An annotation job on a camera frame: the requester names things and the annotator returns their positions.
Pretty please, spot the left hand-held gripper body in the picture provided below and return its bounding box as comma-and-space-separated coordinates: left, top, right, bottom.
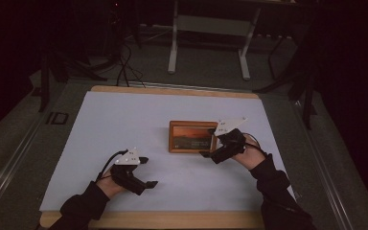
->
109, 147, 149, 196

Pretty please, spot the person's right hand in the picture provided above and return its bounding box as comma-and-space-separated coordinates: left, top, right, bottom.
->
231, 135, 266, 172

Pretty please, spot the person's left hand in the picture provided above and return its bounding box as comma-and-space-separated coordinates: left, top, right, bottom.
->
103, 169, 128, 199

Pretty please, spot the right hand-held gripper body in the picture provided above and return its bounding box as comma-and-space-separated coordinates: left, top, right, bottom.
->
209, 116, 249, 165

